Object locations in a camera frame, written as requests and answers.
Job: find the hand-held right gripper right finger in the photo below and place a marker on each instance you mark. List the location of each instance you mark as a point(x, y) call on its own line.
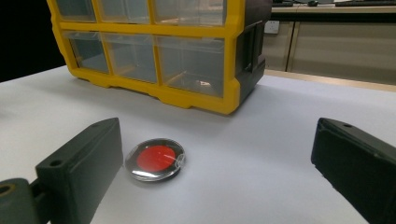
point(358, 168)

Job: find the clear plastic drawer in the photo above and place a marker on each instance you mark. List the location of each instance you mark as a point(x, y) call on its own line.
point(190, 62)
point(190, 11)

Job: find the black computer mouse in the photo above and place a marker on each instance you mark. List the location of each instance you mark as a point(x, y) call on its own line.
point(313, 2)

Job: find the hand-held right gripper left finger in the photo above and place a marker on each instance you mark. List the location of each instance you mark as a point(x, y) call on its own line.
point(77, 168)

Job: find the white wall socket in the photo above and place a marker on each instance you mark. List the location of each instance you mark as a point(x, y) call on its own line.
point(271, 26)

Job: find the black keyboard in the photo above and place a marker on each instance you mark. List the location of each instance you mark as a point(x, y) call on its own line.
point(364, 3)

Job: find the set of clear organizer drawers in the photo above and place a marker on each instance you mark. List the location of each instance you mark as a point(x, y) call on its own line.
point(130, 56)

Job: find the red round badge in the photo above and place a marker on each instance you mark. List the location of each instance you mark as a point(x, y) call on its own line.
point(155, 158)

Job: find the beige office desk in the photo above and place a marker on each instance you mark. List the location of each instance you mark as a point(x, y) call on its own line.
point(342, 46)

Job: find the yellow and black organizer cabinet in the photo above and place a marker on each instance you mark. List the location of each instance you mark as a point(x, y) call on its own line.
point(230, 62)

